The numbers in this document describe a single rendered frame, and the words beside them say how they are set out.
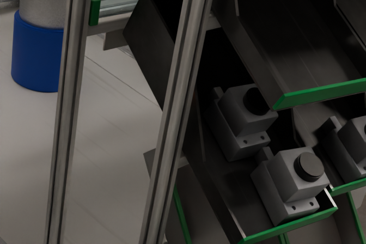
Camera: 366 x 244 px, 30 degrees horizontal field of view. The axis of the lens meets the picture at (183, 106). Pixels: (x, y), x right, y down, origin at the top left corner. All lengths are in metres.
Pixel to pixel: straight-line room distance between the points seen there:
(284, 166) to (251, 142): 0.05
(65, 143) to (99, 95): 0.73
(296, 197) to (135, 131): 0.79
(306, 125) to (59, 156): 0.31
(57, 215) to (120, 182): 0.40
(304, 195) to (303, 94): 0.14
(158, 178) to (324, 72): 0.21
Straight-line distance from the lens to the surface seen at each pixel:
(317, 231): 0.95
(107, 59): 1.73
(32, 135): 1.40
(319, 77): 0.66
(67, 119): 0.82
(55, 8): 1.47
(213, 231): 0.83
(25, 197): 1.24
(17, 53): 1.55
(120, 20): 0.81
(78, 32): 0.77
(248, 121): 0.70
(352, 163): 0.81
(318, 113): 0.87
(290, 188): 0.69
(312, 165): 0.69
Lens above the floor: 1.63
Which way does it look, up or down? 29 degrees down
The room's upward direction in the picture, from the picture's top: 11 degrees clockwise
